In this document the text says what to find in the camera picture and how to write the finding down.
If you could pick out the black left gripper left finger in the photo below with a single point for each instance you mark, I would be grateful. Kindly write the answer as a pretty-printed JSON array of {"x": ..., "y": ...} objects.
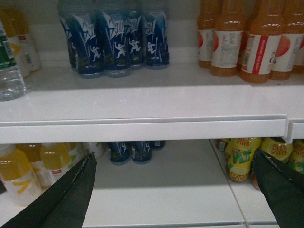
[{"x": 64, "y": 204}]

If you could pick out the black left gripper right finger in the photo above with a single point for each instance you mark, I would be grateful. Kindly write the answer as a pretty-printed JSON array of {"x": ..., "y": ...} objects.
[{"x": 282, "y": 187}]

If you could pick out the clear water bottle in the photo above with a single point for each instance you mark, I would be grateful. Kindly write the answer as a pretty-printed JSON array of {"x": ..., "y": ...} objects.
[{"x": 12, "y": 85}]

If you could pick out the lower yellow vitamin bottle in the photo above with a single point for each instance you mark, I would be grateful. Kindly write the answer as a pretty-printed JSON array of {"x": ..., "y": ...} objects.
[{"x": 17, "y": 175}]

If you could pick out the lower lemon tea bottle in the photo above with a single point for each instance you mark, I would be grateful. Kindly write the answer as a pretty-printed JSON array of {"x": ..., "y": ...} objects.
[{"x": 240, "y": 160}]

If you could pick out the lower blue bottle left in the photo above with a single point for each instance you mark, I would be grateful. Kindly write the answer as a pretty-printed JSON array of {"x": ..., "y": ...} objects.
[{"x": 118, "y": 152}]

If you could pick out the lower blue bottle right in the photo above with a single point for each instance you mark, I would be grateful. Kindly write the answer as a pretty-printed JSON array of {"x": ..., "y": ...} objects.
[{"x": 141, "y": 152}]

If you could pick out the orange juice bottle right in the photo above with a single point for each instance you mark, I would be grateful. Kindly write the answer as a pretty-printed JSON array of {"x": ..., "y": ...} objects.
[{"x": 290, "y": 41}]

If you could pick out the blue sports drink bottle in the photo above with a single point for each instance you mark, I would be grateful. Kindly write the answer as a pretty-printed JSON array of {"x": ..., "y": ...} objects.
[{"x": 81, "y": 35}]

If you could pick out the orange juice bottle front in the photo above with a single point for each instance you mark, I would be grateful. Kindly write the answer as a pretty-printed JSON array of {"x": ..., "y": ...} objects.
[{"x": 263, "y": 41}]

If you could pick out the orange juice bottle left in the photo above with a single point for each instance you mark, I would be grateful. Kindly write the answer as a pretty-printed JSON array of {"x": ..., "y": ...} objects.
[{"x": 227, "y": 39}]

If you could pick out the orange juice bottle far-left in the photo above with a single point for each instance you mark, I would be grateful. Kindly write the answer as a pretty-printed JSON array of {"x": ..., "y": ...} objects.
[{"x": 205, "y": 31}]

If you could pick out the yellow vitamin drink bottle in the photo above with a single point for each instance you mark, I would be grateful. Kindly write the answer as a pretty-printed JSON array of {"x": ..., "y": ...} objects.
[{"x": 20, "y": 40}]

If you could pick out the white shelf with rail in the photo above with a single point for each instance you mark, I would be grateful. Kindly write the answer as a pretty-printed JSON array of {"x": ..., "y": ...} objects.
[{"x": 180, "y": 102}]

